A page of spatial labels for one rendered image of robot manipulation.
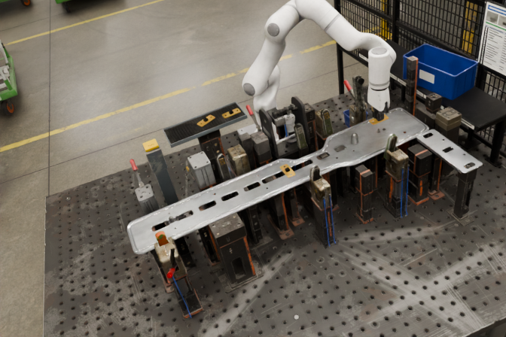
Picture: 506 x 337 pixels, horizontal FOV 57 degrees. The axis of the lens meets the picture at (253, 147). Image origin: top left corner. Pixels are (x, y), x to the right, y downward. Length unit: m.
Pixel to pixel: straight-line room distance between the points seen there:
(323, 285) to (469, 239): 0.64
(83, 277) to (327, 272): 1.11
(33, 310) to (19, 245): 0.64
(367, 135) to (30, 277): 2.42
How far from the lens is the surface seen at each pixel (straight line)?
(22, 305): 3.42
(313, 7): 1.94
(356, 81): 2.18
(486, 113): 2.28
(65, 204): 2.75
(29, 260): 3.65
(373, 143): 2.11
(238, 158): 2.00
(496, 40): 2.29
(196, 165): 1.97
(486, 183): 2.42
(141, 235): 1.93
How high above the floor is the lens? 2.33
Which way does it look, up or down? 38 degrees down
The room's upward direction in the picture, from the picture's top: 12 degrees counter-clockwise
